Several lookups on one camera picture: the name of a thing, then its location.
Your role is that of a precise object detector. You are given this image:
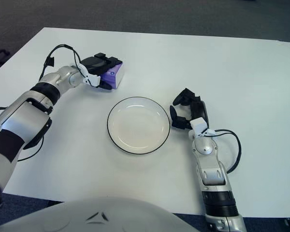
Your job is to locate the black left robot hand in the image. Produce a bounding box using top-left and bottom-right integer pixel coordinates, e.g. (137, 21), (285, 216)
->
(83, 52), (123, 91)

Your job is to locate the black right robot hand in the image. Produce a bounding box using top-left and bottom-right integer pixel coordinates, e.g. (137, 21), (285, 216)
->
(169, 88), (210, 131)

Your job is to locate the purple tissue paper pack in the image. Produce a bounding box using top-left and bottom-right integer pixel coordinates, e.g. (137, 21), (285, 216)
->
(100, 62), (125, 90)

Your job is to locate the white plate with black rim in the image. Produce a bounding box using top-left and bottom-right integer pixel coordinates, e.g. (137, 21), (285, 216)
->
(107, 96), (171, 155)

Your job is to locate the white right wrist connector box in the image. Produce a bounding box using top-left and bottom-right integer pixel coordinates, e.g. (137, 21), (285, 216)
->
(189, 117), (216, 138)

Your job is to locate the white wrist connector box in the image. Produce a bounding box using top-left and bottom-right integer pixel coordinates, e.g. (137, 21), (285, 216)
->
(76, 64), (102, 87)
(189, 117), (216, 138)

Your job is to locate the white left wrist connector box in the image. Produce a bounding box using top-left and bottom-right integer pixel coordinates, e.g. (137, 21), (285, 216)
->
(76, 64), (102, 87)

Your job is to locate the grey robot torso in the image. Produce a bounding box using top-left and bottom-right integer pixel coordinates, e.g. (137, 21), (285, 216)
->
(0, 196), (196, 232)

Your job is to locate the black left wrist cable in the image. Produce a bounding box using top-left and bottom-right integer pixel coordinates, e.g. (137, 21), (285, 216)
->
(38, 44), (87, 83)

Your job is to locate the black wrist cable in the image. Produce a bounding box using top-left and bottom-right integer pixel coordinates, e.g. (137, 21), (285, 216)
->
(214, 130), (242, 174)
(38, 44), (87, 83)

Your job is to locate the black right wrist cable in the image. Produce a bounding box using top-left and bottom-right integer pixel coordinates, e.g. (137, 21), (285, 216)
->
(214, 130), (242, 174)

